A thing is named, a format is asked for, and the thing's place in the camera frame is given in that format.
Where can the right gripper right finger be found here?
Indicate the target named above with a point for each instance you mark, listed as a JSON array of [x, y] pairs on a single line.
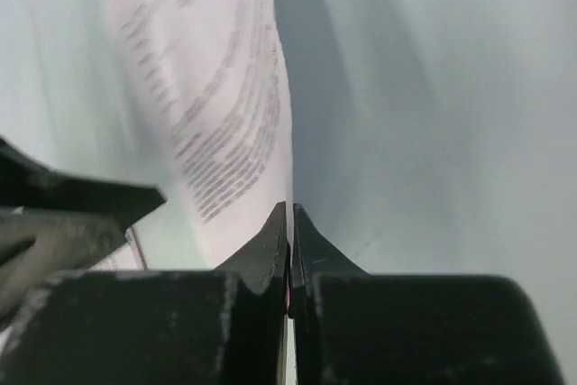
[[312, 253]]

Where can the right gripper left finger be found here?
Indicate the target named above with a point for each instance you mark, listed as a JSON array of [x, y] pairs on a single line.
[[262, 263]]

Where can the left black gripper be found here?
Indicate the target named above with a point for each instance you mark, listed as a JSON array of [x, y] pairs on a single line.
[[53, 221]]

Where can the printed form sheet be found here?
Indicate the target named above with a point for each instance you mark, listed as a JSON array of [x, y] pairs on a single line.
[[211, 77]]

